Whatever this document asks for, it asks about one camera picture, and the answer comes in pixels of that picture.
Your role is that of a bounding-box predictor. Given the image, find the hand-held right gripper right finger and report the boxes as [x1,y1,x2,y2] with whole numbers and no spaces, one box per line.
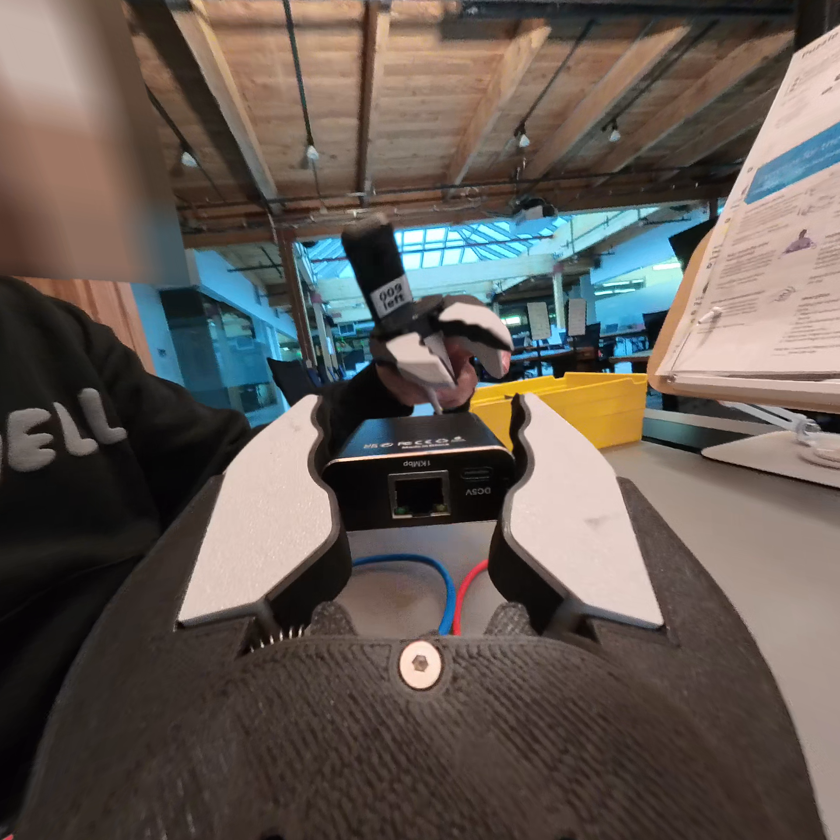
[489,392,665,634]

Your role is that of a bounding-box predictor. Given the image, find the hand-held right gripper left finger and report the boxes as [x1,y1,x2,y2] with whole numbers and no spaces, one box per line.
[176,394,353,626]

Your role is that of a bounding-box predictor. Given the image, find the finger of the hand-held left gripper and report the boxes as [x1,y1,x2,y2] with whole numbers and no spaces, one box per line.
[384,330,458,389]
[438,295,514,380]

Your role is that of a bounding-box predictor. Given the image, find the black network adapter box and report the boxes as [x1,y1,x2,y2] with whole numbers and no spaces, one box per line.
[320,413,517,531]

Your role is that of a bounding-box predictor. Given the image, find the grey desk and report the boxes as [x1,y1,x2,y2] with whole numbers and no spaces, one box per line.
[338,420,840,840]

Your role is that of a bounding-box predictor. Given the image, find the person's left hand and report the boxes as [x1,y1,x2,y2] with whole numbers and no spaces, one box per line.
[392,360,478,416]

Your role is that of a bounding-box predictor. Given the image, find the yellow plastic bin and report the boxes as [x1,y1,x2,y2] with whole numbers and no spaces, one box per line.
[469,372,649,450]

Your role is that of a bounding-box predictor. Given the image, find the person's black sweatshirt torso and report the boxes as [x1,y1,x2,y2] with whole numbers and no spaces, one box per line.
[0,276,316,829]

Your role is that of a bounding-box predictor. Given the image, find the brown cardboard panel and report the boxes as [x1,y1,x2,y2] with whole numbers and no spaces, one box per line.
[647,230,716,378]

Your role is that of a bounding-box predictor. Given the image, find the white stand base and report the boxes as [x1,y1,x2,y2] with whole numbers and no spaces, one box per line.
[701,420,840,490]

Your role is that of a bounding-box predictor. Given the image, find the black monitor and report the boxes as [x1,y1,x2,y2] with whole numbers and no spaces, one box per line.
[668,218,718,271]

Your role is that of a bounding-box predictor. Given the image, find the printed instruction sheets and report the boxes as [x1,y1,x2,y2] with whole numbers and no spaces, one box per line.
[656,26,840,383]

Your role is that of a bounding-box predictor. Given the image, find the red network cable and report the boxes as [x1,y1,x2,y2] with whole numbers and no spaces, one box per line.
[451,559,490,636]

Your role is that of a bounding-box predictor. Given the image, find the blue network cable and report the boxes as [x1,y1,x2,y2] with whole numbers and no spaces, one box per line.
[352,554,457,636]

